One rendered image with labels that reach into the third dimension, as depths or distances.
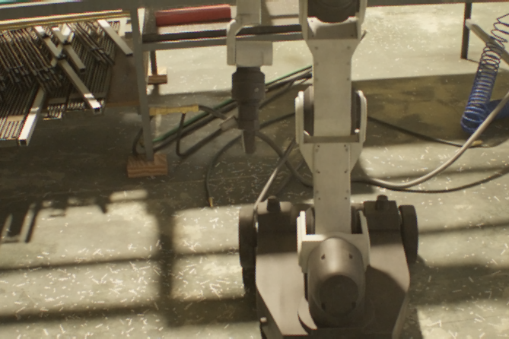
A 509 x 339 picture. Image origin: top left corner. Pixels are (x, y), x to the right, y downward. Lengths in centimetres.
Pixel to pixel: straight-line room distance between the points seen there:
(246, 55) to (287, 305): 70
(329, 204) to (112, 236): 94
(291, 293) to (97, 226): 95
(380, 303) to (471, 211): 85
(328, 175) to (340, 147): 9
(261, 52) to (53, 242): 120
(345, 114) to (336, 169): 17
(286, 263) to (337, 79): 58
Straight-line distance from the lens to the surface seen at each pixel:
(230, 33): 195
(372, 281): 220
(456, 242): 269
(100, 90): 314
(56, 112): 298
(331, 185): 215
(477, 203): 292
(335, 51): 204
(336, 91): 207
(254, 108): 193
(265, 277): 221
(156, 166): 307
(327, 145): 215
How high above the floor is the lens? 153
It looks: 30 degrees down
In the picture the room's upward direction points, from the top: 2 degrees counter-clockwise
